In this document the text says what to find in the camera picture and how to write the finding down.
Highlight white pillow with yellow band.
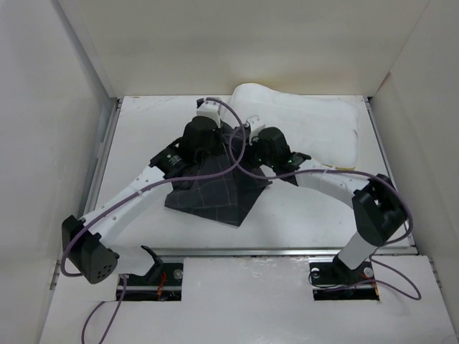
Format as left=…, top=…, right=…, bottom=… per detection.
left=228, top=83, right=359, bottom=170

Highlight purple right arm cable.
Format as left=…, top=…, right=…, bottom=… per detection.
left=229, top=123, right=422, bottom=301

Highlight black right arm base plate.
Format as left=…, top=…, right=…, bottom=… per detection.
left=308, top=262, right=374, bottom=288

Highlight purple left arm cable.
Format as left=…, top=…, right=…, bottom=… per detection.
left=60, top=97, right=248, bottom=344

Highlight aluminium front rail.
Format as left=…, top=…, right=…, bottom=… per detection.
left=111, top=246, right=418, bottom=257

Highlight dark grey checked pillowcase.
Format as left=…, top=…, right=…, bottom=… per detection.
left=164, top=123, right=272, bottom=227

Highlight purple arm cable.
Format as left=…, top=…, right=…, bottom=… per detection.
left=229, top=123, right=422, bottom=301
left=60, top=97, right=248, bottom=344

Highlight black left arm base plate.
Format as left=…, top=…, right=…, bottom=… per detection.
left=127, top=261, right=184, bottom=288

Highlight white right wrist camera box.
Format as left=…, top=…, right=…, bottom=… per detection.
left=245, top=115, right=265, bottom=140

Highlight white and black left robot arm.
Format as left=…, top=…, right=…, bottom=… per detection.
left=62, top=115, right=222, bottom=285

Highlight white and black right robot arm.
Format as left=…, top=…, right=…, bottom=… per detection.
left=248, top=127, right=412, bottom=285

